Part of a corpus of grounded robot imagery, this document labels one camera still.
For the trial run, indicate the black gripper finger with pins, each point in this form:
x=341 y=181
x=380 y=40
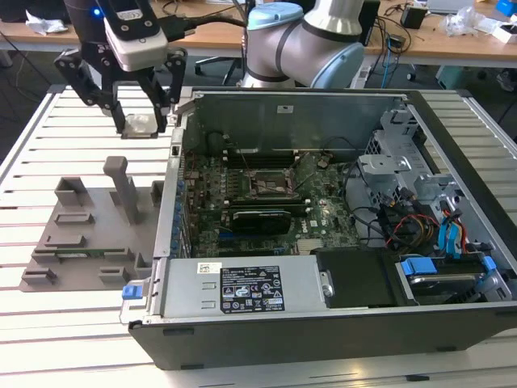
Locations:
x=91 y=91
x=177 y=77

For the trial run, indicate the clear plastic bag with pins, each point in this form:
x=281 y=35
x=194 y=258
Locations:
x=464 y=18

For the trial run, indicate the black open PC case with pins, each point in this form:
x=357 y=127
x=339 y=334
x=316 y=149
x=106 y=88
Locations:
x=282 y=339

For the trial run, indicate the teal storage box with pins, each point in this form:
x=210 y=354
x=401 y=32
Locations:
x=456 y=77

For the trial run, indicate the black computer tower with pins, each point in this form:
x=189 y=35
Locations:
x=371 y=24

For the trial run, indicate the silver finned heatsink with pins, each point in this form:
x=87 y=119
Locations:
x=310 y=246

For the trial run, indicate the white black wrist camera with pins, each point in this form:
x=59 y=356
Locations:
x=137 y=52

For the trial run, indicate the hard disk in blue carrier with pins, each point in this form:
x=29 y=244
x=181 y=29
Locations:
x=420 y=266

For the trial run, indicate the green RAM stick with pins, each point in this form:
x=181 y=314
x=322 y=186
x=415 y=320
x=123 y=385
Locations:
x=76 y=254

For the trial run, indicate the blue expansion slot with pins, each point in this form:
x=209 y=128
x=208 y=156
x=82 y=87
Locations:
x=226 y=234

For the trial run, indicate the black expansion slot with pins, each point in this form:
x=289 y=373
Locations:
x=258 y=245

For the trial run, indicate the small blue box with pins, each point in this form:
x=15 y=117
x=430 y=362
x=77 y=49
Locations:
x=507 y=6

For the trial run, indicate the small black box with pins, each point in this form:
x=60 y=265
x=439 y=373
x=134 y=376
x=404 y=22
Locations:
x=412 y=16

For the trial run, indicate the silver power supply unit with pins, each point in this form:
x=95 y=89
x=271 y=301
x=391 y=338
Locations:
x=186 y=291

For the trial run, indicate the CPU socket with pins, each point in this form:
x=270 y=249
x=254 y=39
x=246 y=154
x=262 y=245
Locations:
x=266 y=182

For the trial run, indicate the long wooden desk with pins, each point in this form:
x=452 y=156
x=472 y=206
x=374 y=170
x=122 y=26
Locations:
x=444 y=46

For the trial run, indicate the black RAM slot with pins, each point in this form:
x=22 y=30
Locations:
x=266 y=199
x=301 y=210
x=299 y=205
x=278 y=153
x=274 y=158

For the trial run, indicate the grey laptop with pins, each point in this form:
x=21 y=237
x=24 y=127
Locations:
x=450 y=5

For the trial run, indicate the silver metal drive cage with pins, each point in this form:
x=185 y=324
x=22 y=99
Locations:
x=379 y=163

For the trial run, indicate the crumpled white paper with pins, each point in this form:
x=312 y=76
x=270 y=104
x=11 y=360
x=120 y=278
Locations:
x=40 y=24

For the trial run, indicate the silver square CPU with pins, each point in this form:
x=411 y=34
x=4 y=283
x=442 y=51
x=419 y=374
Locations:
x=139 y=125

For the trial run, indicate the silver coin battery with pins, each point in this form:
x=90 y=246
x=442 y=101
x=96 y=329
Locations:
x=322 y=163

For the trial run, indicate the black graphics card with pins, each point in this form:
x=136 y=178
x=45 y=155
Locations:
x=260 y=222

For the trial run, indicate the grey parts rack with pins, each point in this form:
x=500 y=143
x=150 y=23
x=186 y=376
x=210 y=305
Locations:
x=101 y=226

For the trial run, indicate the green motherboard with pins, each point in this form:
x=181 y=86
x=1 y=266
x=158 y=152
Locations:
x=331 y=194

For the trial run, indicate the black plastic shroud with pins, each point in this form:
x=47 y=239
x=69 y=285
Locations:
x=355 y=279

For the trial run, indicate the white power strip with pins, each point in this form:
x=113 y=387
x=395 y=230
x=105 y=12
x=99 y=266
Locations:
x=365 y=77

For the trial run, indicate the small white box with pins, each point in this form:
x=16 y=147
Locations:
x=505 y=32

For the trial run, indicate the blue plastic latch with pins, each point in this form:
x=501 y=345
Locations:
x=131 y=292

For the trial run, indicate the black monitor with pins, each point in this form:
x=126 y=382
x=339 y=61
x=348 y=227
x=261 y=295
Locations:
x=32 y=10

